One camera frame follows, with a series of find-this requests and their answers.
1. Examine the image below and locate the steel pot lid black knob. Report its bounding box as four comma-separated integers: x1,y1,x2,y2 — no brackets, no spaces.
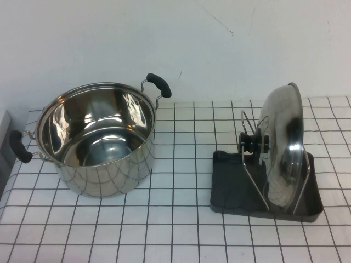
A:
237,82,304,213

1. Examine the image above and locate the stainless steel cooking pot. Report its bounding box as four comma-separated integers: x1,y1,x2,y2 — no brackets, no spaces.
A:
9,72,173,199

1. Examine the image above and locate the black plastic drip tray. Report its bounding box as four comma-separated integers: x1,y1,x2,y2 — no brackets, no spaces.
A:
211,150,324,223

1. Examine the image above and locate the white black-grid tablecloth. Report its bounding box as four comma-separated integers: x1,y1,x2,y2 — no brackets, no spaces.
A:
0,94,351,263

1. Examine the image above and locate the grey box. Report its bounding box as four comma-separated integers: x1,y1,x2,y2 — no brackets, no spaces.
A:
0,109,13,192

